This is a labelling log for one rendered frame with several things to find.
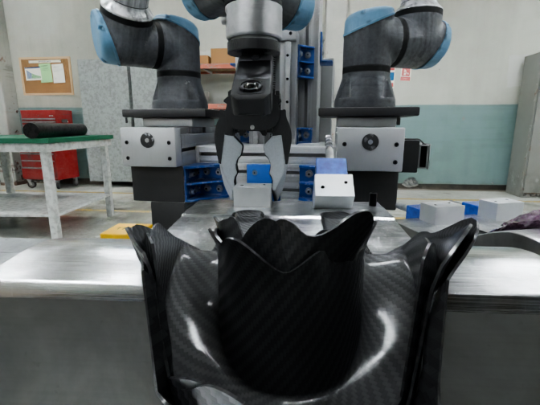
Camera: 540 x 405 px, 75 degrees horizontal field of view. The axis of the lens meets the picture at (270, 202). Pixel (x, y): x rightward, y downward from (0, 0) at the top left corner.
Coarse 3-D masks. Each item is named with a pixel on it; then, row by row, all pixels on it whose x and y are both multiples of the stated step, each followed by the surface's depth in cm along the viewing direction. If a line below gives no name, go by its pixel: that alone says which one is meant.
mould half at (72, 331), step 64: (64, 256) 17; (128, 256) 17; (512, 256) 17; (0, 320) 15; (64, 320) 15; (128, 320) 15; (448, 320) 14; (512, 320) 14; (0, 384) 16; (64, 384) 15; (128, 384) 15; (448, 384) 14; (512, 384) 14
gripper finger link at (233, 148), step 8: (224, 136) 48; (232, 136) 48; (224, 144) 48; (232, 144) 48; (240, 144) 48; (224, 152) 48; (232, 152) 48; (240, 152) 48; (224, 160) 48; (232, 160) 48; (224, 168) 49; (232, 168) 49; (224, 176) 49; (232, 176) 49; (224, 184) 50; (232, 184) 49; (232, 192) 49; (232, 200) 50
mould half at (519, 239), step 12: (468, 216) 57; (480, 216) 57; (408, 228) 50; (420, 228) 50; (432, 228) 50; (480, 228) 50; (492, 228) 50; (480, 240) 38; (492, 240) 37; (504, 240) 35; (516, 240) 34; (528, 240) 33
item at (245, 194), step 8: (240, 184) 49; (248, 184) 49; (256, 184) 49; (264, 184) 49; (240, 192) 47; (248, 192) 47; (256, 192) 47; (264, 192) 47; (240, 200) 48; (248, 200) 48; (256, 200) 47; (264, 200) 47
